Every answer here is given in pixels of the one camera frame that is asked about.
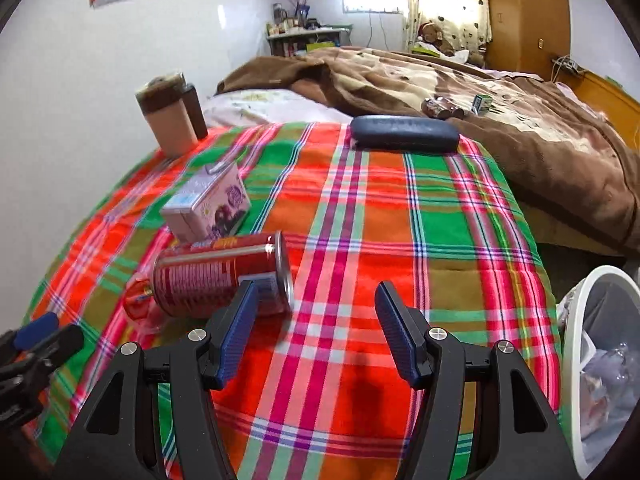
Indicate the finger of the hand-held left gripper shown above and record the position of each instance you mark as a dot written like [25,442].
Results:
[35,324]
[55,345]

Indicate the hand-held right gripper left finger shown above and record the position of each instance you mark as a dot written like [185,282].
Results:
[237,330]

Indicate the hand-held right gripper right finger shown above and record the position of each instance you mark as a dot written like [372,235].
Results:
[395,332]

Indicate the red drink can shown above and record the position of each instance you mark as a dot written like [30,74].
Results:
[210,270]

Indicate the white round trash bin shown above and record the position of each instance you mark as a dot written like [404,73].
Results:
[572,360]

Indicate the clear crushed plastic bottle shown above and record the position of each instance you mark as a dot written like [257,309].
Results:
[137,305]

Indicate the red green plaid blanket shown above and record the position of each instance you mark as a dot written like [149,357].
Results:
[380,240]

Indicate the purple drink carton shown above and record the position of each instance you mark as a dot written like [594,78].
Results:
[215,200]

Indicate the dark blue glasses case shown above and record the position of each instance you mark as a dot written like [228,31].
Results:
[405,132]

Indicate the brown and beige tumbler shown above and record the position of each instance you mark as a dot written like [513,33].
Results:
[165,120]

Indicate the white floral bed sheet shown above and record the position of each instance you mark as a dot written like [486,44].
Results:
[270,107]

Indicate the purple crumpled wrapper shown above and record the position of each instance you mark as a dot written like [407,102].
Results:
[442,107]

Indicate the brown patterned blanket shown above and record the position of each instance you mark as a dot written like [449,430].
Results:
[550,160]

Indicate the small green white box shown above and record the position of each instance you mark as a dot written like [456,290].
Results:
[482,104]

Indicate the white shelf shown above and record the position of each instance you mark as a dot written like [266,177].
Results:
[310,40]

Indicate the brown teddy bear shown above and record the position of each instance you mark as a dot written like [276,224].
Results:
[432,35]

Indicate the row of bottles and jars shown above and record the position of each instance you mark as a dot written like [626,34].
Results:
[290,22]

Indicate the wooden headboard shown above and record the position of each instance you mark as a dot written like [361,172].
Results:
[610,100]

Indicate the power strip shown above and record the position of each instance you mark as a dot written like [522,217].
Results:
[566,64]

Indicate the spotted curtain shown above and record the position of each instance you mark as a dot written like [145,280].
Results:
[450,0]

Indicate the wooden wardrobe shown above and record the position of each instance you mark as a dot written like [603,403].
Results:
[530,15]

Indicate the wooden bed frame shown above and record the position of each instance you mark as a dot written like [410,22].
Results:
[565,232]

